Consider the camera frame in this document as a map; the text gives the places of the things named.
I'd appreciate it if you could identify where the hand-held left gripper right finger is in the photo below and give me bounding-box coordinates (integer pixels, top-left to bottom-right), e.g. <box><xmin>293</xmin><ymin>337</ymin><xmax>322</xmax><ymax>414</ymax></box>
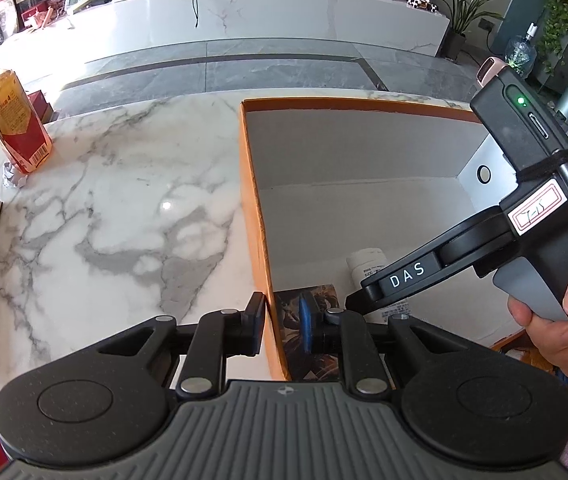
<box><xmin>299</xmin><ymin>290</ymin><xmax>446</xmax><ymax>397</ymax></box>

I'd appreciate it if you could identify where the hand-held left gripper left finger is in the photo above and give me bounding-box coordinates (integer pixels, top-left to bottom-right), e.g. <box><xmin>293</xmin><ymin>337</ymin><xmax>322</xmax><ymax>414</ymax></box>
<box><xmin>98</xmin><ymin>292</ymin><xmax>268</xmax><ymax>402</ymax></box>

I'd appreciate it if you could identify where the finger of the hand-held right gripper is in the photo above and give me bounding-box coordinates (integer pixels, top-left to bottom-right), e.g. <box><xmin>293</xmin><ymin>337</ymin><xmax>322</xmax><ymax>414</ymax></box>
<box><xmin>344</xmin><ymin>207</ymin><xmax>510</xmax><ymax>319</ymax></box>

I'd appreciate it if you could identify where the clear water jug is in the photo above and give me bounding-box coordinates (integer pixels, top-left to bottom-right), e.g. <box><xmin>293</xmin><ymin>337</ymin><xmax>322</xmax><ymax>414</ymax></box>
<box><xmin>504</xmin><ymin>22</ymin><xmax>541</xmax><ymax>82</ymax></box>

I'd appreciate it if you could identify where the orange cardboard box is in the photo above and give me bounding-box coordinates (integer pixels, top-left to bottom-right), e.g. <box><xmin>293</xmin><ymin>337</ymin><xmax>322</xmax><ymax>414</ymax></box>
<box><xmin>239</xmin><ymin>97</ymin><xmax>535</xmax><ymax>383</ymax></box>

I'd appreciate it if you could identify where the dark printed card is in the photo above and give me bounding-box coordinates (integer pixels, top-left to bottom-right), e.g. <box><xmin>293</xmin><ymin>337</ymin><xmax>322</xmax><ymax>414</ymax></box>
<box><xmin>273</xmin><ymin>283</ymin><xmax>346</xmax><ymax>382</ymax></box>

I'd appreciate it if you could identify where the dark red box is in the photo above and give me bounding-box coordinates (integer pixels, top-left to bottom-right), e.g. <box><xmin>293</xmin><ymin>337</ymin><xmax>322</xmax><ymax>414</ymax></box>
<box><xmin>25</xmin><ymin>90</ymin><xmax>56</xmax><ymax>125</ymax></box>

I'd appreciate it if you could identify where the long white marble cabinet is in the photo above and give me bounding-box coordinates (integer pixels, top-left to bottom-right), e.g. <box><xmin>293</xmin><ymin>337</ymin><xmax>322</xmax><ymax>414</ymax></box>
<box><xmin>0</xmin><ymin>0</ymin><xmax>451</xmax><ymax>92</ymax></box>

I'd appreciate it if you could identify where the crumpled white paper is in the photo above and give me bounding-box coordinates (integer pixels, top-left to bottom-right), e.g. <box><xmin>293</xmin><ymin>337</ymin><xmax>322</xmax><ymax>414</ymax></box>
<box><xmin>2</xmin><ymin>159</ymin><xmax>29</xmax><ymax>189</ymax></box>

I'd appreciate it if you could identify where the potted plant in black pot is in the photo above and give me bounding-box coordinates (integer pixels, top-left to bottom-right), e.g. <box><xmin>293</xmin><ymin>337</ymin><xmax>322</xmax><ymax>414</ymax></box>
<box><xmin>433</xmin><ymin>0</ymin><xmax>516</xmax><ymax>62</ymax></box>

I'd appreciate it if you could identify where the person's right hand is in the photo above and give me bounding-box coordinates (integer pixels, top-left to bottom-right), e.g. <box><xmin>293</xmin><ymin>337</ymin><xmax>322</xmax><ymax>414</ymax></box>
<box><xmin>506</xmin><ymin>247</ymin><xmax>568</xmax><ymax>387</ymax></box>

